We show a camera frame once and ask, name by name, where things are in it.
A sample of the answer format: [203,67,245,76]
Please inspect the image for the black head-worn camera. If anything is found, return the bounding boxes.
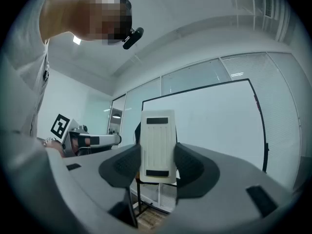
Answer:
[122,27,145,50]

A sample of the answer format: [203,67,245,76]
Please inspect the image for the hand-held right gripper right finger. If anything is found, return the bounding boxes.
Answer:
[168,142,294,234]

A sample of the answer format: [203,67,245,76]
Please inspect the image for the person's left hand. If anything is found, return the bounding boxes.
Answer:
[47,141,65,158]

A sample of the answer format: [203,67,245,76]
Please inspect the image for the person's head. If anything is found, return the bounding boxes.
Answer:
[39,0,134,46]

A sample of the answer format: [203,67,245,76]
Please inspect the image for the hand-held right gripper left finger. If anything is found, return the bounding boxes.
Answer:
[63,144,142,234]

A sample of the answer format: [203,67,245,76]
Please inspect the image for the ceiling air vent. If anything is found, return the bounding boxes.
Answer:
[264,0,273,19]

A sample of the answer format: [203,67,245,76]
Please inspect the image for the person's grey printed t-shirt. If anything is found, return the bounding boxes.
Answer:
[1,0,54,141]

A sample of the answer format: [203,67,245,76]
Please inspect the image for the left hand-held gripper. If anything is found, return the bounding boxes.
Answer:
[50,113,122,157]

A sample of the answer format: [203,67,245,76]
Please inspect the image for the white rectangular plastic block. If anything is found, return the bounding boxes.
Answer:
[139,109,178,185]

